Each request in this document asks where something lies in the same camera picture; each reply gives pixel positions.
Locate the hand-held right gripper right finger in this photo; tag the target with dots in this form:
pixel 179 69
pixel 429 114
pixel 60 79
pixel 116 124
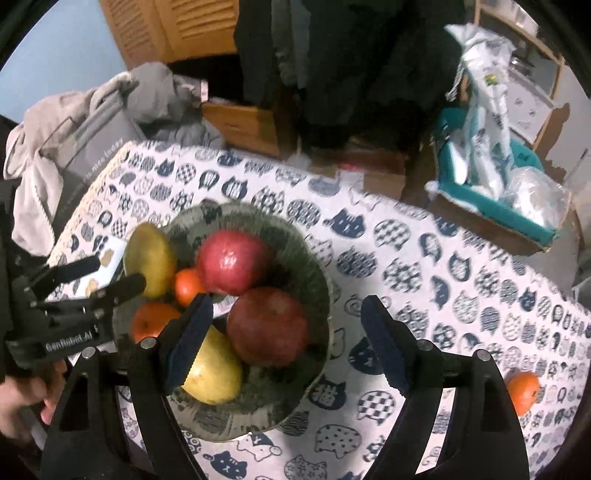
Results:
pixel 383 341

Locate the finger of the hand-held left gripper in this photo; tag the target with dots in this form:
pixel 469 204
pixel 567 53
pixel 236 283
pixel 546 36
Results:
pixel 124 285
pixel 74 270

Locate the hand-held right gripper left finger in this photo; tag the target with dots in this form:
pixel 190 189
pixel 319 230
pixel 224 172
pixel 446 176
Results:
pixel 189 341

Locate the yellow green pear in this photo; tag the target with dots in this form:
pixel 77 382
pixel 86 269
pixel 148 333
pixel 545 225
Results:
pixel 147 254

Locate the large orange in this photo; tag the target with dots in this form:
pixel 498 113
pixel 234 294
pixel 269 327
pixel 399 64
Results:
pixel 150 321

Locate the small tangerine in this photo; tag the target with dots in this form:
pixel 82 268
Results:
pixel 522 392
pixel 187 286

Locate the red apple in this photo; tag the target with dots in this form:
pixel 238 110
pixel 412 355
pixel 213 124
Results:
pixel 268 325
pixel 233 263

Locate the glass fruit bowl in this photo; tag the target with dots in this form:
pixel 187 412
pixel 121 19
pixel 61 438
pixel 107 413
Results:
pixel 286 249

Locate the person's left hand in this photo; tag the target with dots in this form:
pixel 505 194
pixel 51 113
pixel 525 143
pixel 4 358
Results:
pixel 23 401

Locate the white cat sticker sheet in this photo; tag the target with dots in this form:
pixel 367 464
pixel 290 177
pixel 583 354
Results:
pixel 90 287

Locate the white paw sticker sheet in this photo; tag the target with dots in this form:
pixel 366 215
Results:
pixel 115 251

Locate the cat print tablecloth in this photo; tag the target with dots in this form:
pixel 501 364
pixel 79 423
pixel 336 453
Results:
pixel 415 277

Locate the grey tote bag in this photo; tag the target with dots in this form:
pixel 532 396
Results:
pixel 92 147

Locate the teal box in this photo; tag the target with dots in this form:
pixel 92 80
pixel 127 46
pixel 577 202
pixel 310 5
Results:
pixel 485 203

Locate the grey jacket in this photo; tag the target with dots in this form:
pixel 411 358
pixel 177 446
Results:
pixel 157 92

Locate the wooden drawer box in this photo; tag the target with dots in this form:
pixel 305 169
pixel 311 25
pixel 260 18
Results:
pixel 244 124

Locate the clear plastic bag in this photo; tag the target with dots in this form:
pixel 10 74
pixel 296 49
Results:
pixel 535 194

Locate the white blue plastic bag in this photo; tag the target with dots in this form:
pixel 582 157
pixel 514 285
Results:
pixel 485 115

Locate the wooden louvered cabinet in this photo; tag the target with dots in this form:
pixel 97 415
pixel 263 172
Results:
pixel 198 27

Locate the dark hanging coats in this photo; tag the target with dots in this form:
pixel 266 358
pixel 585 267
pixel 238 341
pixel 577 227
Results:
pixel 351 69

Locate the wooden shelf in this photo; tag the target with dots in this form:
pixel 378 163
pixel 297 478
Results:
pixel 551 122

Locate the white box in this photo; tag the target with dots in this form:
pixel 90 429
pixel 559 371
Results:
pixel 526 101

